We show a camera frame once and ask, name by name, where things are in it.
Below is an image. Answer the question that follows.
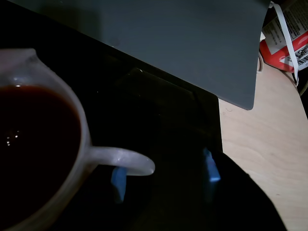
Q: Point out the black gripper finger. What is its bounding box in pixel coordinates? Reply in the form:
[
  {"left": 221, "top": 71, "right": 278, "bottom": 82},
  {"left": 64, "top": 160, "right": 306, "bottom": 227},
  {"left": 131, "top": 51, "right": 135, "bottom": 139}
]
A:
[
  {"left": 192, "top": 147, "right": 287, "bottom": 231},
  {"left": 103, "top": 167, "right": 157, "bottom": 231}
]

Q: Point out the translucent plastic kettle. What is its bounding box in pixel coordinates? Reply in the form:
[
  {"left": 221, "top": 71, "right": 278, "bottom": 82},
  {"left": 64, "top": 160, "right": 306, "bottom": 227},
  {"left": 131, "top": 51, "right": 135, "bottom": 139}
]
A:
[{"left": 0, "top": 48, "right": 156, "bottom": 231}]

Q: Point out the black silicone work mat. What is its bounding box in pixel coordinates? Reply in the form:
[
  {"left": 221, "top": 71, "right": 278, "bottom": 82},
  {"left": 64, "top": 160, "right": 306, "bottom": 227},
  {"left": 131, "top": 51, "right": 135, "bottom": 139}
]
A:
[{"left": 0, "top": 0, "right": 223, "bottom": 231}]

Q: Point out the red and white box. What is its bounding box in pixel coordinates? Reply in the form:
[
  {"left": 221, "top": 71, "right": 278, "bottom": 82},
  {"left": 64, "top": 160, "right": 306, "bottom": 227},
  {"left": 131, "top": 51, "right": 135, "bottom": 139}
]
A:
[{"left": 259, "top": 0, "right": 308, "bottom": 73}]

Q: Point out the grey desk pad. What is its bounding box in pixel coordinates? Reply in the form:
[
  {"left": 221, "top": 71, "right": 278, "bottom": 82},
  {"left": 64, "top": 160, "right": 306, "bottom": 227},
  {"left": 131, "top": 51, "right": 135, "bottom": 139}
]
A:
[{"left": 14, "top": 0, "right": 270, "bottom": 111}]

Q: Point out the yellow braided cable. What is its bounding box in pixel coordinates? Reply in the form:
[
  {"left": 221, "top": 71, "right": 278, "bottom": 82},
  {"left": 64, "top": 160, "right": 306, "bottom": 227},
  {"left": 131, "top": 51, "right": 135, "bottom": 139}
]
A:
[{"left": 299, "top": 78, "right": 308, "bottom": 97}]

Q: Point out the white flat strap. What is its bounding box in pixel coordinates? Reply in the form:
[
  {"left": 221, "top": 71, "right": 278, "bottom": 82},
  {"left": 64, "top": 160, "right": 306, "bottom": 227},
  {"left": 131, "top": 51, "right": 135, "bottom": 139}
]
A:
[{"left": 270, "top": 1, "right": 300, "bottom": 86}]

